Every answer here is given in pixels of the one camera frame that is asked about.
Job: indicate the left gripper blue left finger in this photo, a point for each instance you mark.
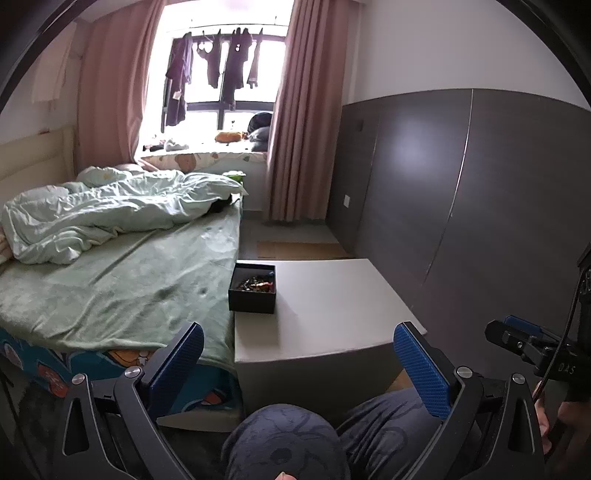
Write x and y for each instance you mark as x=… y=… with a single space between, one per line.
x=108 y=428

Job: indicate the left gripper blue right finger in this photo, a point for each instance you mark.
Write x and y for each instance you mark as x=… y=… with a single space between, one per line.
x=488 y=428

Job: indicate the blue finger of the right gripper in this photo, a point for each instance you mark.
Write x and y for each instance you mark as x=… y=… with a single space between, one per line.
x=524 y=326

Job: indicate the black jewelry box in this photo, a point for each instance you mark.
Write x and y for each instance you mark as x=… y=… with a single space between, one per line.
x=252 y=288

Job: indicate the person's right hand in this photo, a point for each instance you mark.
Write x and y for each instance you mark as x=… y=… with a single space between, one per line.
x=569 y=434

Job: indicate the person's right knee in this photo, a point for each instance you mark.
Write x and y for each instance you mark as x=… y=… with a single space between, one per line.
x=384 y=436

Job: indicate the person's knee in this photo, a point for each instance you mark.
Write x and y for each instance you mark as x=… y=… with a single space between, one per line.
x=284 y=442
x=384 y=436

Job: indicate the white square table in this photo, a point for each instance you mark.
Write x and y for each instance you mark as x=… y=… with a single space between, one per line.
x=328 y=346

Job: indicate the dark grey wardrobe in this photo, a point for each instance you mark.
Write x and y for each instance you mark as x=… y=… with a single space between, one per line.
x=474 y=204

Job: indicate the bed with green sheet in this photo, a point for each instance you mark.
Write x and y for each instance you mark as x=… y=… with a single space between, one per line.
x=120 y=302

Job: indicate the person's left knee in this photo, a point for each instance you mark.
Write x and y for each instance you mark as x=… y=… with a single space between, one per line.
x=284 y=442

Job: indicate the light green duvet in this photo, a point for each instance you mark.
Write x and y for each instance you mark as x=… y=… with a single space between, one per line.
x=57 y=223

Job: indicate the beige headboard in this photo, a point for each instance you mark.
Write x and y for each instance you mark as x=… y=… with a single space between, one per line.
x=36 y=161

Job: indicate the dark pillows on sill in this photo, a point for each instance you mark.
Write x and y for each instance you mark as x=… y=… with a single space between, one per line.
x=258 y=131

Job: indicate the window seat cushion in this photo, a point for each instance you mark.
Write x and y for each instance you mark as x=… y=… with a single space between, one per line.
x=189 y=161

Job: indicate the orange plush toy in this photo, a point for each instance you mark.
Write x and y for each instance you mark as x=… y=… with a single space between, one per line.
x=227 y=137

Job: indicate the white air conditioner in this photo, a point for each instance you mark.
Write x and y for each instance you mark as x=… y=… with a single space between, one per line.
x=51 y=67

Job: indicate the hanging dark clothes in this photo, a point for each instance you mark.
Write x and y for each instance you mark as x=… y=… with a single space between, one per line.
x=214 y=81

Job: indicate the pink left curtain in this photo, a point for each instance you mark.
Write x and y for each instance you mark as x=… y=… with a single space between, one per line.
x=113 y=84

